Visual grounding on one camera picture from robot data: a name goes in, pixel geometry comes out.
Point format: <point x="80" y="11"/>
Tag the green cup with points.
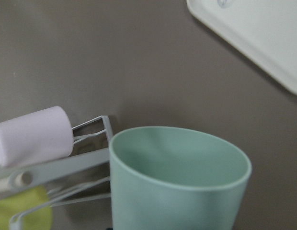
<point x="169" y="178"/>

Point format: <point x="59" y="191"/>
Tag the white wire cup rack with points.
<point x="28" y="194"/>

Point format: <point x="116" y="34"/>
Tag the cream rabbit tray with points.
<point x="265" y="31"/>

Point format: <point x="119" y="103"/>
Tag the pink cup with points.
<point x="37" y="137"/>

